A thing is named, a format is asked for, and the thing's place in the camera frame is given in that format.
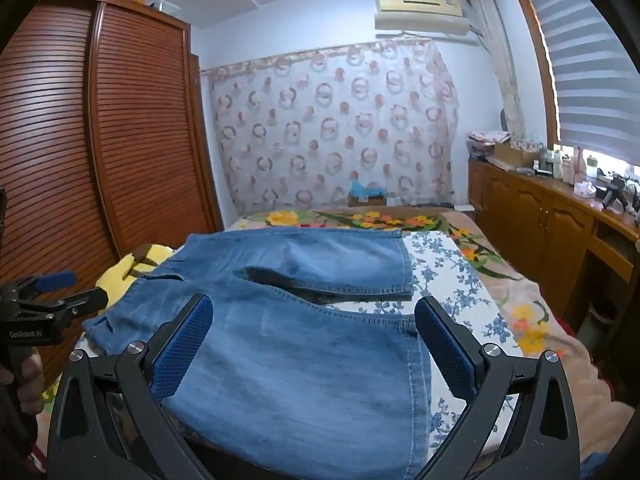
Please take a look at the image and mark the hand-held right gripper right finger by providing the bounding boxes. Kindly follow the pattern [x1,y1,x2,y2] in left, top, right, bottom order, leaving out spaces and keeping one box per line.
[414,295,581,480]

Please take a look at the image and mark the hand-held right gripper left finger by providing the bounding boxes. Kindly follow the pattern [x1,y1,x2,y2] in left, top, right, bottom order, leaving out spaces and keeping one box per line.
[47,292,216,480]

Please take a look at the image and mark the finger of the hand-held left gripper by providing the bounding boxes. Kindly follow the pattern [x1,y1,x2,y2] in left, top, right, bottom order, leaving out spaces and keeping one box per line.
[0,271,79,306]
[20,287,110,331]

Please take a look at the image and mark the blue denim pants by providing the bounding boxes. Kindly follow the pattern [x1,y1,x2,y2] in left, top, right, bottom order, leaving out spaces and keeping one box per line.
[81,227,437,480]

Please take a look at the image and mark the person's left hand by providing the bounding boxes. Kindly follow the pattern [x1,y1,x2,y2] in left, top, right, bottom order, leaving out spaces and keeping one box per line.
[0,347,45,413]

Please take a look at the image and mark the yellow plush toy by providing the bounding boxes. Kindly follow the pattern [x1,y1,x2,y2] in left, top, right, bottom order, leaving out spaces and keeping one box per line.
[95,242,176,311]

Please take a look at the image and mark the white sheet with blue flowers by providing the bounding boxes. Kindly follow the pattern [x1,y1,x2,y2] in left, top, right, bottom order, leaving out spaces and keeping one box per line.
[320,232,523,461]

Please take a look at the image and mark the floral blanket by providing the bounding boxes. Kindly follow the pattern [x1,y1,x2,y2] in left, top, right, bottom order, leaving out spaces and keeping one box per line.
[237,207,623,411]

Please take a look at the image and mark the brown louvred wooden wardrobe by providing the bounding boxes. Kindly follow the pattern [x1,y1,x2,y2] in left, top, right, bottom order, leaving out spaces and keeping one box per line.
[0,0,224,396]

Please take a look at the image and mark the white waste bin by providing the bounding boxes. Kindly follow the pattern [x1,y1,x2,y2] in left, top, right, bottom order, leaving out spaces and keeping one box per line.
[581,304,617,352]

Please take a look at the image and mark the wooden sideboard cabinet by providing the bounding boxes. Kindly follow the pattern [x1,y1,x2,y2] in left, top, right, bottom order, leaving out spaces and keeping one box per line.
[467,157,640,333]

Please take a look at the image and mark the blue box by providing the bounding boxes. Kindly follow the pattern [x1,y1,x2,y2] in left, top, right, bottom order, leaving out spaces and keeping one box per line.
[347,180,388,207]

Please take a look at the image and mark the cardboard box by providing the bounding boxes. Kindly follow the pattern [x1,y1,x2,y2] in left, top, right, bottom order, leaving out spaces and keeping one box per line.
[494,141,541,169]

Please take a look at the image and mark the black small tripod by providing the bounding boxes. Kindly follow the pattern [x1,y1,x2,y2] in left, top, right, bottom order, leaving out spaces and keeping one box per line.
[601,175,632,211]

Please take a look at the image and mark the circle-patterned sheer curtain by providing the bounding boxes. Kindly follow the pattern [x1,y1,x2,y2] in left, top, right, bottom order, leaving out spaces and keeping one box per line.
[207,40,458,213]

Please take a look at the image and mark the tied lace curtain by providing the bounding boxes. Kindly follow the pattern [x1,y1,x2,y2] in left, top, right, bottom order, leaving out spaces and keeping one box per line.
[467,0,526,146]

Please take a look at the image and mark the striped window blind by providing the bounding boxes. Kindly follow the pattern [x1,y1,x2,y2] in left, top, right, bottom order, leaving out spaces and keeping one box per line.
[517,0,640,157]

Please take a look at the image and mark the wall air conditioner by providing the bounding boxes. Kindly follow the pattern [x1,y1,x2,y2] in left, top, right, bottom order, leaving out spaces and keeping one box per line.
[374,0,472,37]

